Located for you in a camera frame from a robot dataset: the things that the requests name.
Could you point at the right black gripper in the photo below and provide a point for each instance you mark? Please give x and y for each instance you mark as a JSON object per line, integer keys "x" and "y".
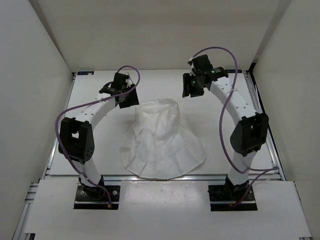
{"x": 187, "y": 79}

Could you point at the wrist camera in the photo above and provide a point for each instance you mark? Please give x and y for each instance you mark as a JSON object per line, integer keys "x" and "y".
{"x": 201, "y": 64}
{"x": 120, "y": 81}

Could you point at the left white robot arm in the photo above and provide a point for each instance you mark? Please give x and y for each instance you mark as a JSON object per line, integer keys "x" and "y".
{"x": 75, "y": 126}

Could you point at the aluminium frame rail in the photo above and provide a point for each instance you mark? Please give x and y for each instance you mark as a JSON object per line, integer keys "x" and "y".
{"x": 194, "y": 177}

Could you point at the white skirt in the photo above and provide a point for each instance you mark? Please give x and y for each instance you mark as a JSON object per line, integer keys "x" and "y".
{"x": 160, "y": 143}

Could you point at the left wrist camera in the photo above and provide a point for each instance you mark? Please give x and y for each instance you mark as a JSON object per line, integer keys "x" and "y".
{"x": 120, "y": 81}

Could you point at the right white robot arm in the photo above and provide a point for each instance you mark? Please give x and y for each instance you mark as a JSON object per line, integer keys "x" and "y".
{"x": 251, "y": 127}

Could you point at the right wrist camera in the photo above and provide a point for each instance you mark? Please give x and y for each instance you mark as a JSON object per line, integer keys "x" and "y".
{"x": 201, "y": 64}

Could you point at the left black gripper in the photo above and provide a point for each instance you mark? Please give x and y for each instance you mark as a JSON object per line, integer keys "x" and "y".
{"x": 133, "y": 100}

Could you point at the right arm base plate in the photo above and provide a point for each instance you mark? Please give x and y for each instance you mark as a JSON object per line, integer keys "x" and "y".
{"x": 222, "y": 200}

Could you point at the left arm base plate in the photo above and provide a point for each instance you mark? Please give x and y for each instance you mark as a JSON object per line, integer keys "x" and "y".
{"x": 89, "y": 201}

